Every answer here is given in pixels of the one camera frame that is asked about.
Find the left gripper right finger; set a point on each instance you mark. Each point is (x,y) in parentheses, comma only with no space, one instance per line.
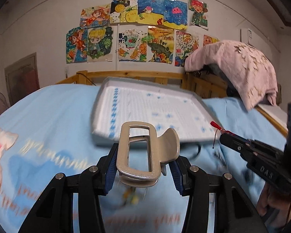
(179,169)

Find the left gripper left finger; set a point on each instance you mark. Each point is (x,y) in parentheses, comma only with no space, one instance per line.
(107,170)

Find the person's right hand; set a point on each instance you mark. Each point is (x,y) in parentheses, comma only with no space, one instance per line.
(273,198)

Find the grey shallow tray box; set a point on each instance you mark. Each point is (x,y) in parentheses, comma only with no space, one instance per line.
(121,100)

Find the pink patterned cloth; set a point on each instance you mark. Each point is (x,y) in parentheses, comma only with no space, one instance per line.
(247,68)

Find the wooden bed frame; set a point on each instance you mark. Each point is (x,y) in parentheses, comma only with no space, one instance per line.
(206,88)

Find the children's drawings on wall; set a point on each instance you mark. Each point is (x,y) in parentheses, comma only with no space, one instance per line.
(138,31)

